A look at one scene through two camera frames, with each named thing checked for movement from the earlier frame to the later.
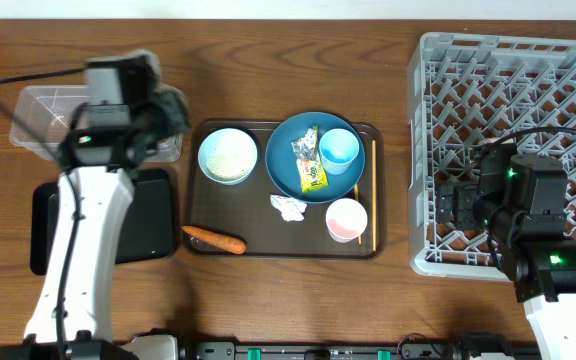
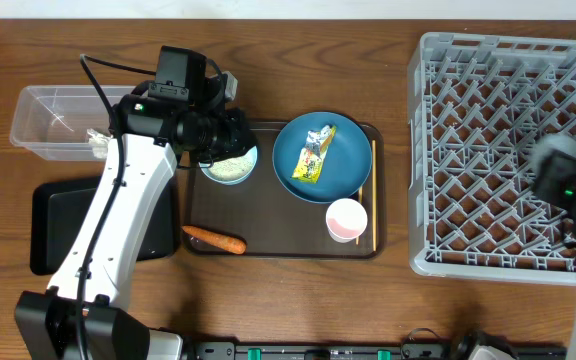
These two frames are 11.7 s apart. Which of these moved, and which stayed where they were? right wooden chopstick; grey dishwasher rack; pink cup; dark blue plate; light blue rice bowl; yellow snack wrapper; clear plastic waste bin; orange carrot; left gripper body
Moved: dark blue plate; yellow snack wrapper; left gripper body
Stayed: pink cup; right wooden chopstick; clear plastic waste bin; grey dishwasher rack; light blue rice bowl; orange carrot
